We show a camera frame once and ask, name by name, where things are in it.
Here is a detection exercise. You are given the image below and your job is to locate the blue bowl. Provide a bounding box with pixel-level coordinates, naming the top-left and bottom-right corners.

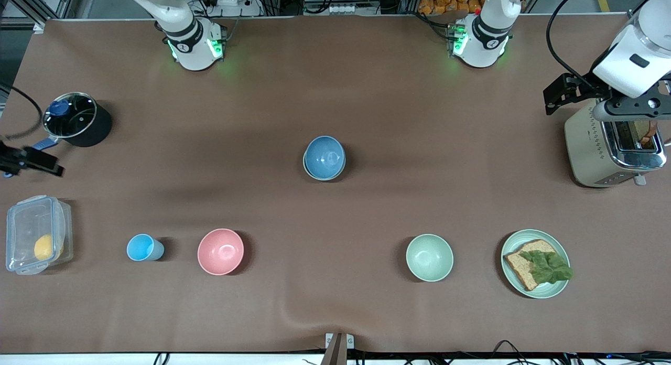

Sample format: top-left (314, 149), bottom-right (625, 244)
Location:
top-left (304, 136), bottom-right (347, 179)

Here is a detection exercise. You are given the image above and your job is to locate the green bowl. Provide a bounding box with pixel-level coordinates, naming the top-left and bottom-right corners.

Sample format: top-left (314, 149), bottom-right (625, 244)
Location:
top-left (303, 153), bottom-right (347, 181)
top-left (406, 234), bottom-right (454, 282)

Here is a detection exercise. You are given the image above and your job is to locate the pink bowl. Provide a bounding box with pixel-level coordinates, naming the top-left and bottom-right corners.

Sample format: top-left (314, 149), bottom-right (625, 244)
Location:
top-left (197, 228), bottom-right (245, 276)

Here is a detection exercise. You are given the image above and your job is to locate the glass lid with blue knob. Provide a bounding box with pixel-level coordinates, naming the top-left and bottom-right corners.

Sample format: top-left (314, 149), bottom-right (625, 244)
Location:
top-left (42, 92), bottom-right (98, 138)

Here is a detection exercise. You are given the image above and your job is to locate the beige metal toaster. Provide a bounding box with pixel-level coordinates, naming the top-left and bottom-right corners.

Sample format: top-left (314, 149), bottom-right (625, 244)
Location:
top-left (564, 99), bottom-right (667, 188)

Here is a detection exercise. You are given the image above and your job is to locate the brown toast slice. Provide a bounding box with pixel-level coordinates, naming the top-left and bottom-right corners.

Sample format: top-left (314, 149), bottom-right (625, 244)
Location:
top-left (626, 120), bottom-right (658, 145)

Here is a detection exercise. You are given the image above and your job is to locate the clear plastic lidded container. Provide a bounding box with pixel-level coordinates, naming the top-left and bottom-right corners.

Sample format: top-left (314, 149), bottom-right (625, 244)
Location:
top-left (5, 195), bottom-right (74, 275)

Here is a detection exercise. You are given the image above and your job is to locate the yellow lemon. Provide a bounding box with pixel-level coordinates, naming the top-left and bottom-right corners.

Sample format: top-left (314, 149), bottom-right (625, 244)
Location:
top-left (34, 234), bottom-right (64, 261)

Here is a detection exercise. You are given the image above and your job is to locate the light blue cup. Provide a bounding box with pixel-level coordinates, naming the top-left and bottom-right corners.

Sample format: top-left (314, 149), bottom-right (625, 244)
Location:
top-left (126, 233), bottom-right (165, 262)

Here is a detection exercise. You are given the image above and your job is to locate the pack of orange buns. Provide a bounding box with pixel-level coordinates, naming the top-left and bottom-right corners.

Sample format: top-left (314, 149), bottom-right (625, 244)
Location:
top-left (418, 0), bottom-right (485, 14)

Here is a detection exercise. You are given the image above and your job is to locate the green lettuce leaf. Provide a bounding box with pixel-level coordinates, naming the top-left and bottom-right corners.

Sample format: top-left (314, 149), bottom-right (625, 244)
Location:
top-left (519, 250), bottom-right (574, 285)

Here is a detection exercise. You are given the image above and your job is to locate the brown bread slice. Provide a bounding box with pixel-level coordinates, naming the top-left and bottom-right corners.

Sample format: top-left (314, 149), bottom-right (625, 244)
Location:
top-left (503, 239), bottom-right (559, 292)

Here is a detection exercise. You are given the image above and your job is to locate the green plate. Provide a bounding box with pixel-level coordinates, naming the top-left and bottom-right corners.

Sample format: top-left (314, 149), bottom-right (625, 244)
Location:
top-left (501, 229), bottom-right (571, 299)

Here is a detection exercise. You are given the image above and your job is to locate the white power strip with plugs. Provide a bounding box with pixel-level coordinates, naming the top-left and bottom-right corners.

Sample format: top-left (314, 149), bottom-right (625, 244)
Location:
top-left (202, 0), bottom-right (263, 17)

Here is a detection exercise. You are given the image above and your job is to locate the brown table cover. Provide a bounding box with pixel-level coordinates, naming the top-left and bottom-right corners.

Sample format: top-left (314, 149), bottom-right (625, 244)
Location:
top-left (0, 16), bottom-right (671, 353)

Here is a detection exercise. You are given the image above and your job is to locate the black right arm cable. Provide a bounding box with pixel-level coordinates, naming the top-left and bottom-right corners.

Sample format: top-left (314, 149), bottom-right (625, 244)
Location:
top-left (0, 84), bottom-right (42, 141)

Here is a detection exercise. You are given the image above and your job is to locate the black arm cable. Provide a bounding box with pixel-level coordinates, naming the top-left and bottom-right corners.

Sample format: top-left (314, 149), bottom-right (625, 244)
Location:
top-left (0, 84), bottom-right (42, 141)
top-left (545, 0), bottom-right (611, 93)

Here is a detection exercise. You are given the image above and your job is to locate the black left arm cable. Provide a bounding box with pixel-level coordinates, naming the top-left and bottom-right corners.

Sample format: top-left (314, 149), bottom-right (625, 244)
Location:
top-left (545, 0), bottom-right (611, 93)

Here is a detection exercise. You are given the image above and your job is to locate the black pot with blue handle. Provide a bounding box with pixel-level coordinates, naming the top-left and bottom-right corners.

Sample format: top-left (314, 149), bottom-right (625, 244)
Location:
top-left (31, 92), bottom-right (113, 152)

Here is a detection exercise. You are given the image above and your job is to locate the metal mounting bracket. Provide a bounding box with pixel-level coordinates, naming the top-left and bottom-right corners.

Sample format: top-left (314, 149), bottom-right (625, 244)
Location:
top-left (321, 332), bottom-right (355, 365)

